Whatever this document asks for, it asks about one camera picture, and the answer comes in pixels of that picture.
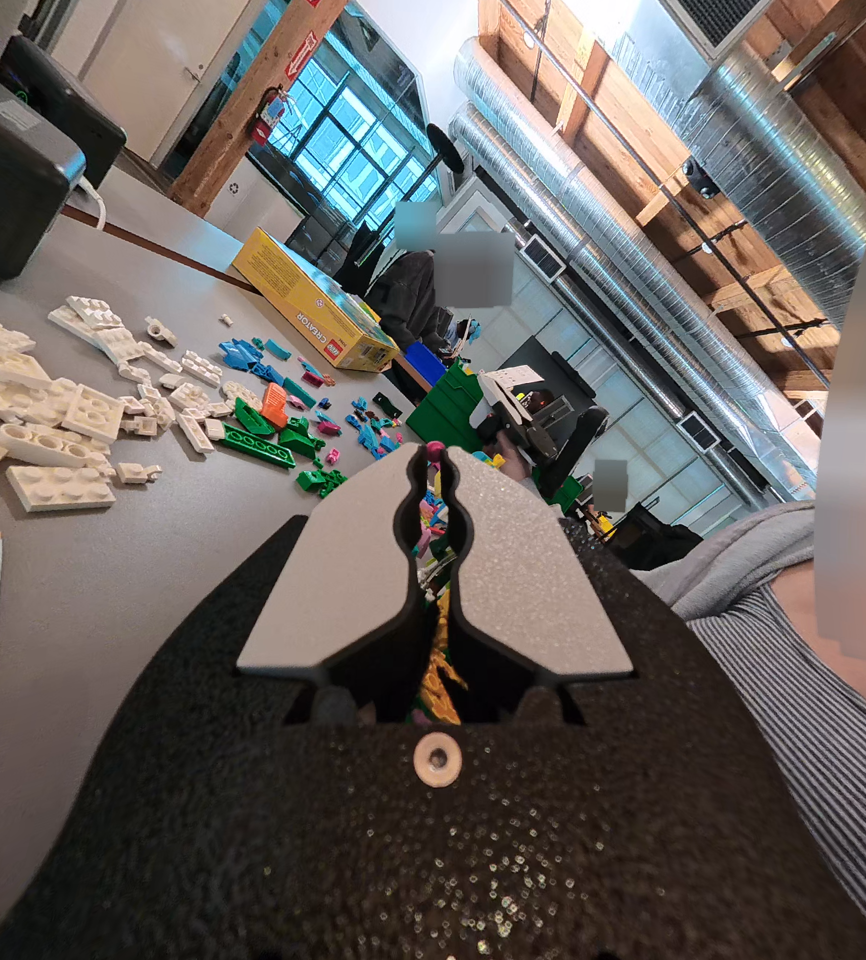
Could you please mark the grey jacket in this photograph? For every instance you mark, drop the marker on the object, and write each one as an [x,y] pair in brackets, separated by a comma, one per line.
[733,555]

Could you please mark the scattered green toy bricks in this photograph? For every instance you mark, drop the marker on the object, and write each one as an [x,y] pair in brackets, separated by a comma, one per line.
[272,442]

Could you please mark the orange brick separator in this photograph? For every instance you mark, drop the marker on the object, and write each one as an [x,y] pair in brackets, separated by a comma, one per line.
[274,405]

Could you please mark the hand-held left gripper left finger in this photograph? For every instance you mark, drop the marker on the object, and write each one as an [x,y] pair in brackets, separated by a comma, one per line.
[328,577]

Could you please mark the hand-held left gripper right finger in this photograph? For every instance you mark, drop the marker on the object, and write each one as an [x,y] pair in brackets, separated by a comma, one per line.
[534,585]

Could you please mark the ceiling air vent unit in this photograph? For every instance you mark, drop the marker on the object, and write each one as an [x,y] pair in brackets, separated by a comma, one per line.
[718,19]

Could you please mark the blue plastic bins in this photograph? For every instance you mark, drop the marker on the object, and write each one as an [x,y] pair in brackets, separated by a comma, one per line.
[425,364]

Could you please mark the scattered yellow toy bricks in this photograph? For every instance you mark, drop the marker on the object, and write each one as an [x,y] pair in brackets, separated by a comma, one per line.
[440,675]

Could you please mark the white recycling bin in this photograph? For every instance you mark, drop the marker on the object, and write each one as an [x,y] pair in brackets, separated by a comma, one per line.
[253,199]

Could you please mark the grey desk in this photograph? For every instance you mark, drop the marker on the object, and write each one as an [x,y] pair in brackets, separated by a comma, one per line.
[103,600]

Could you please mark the wooden post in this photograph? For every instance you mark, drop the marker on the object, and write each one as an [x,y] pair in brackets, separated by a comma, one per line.
[253,97]

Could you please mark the green plastic bin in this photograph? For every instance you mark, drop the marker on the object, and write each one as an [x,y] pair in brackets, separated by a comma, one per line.
[440,412]

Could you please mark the scattered pink toy bricks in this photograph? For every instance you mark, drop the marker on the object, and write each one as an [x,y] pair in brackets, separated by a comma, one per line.
[328,427]

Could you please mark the scattered blue toy bricks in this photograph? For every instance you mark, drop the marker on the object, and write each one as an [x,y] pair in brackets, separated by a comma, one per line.
[242,354]

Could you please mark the red fire extinguisher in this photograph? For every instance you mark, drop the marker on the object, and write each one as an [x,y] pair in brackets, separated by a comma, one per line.
[268,116]

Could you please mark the white door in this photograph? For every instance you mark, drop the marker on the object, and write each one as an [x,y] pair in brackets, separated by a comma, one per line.
[155,67]

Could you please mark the silver spiral duct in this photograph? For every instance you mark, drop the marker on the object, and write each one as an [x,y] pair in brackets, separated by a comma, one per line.
[628,225]
[553,232]

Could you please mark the yellow toy brick box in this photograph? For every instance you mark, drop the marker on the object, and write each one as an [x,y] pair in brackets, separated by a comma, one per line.
[305,300]

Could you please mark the pile of white toy bricks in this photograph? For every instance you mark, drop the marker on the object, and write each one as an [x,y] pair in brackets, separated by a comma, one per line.
[50,420]

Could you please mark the scattered teal toy bricks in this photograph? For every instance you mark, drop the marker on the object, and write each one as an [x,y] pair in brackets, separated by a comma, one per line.
[298,391]

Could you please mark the striped shirt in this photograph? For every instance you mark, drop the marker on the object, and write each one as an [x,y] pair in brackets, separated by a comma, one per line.
[815,735]

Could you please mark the large silver duct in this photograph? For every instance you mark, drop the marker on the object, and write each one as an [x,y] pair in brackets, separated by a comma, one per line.
[778,165]

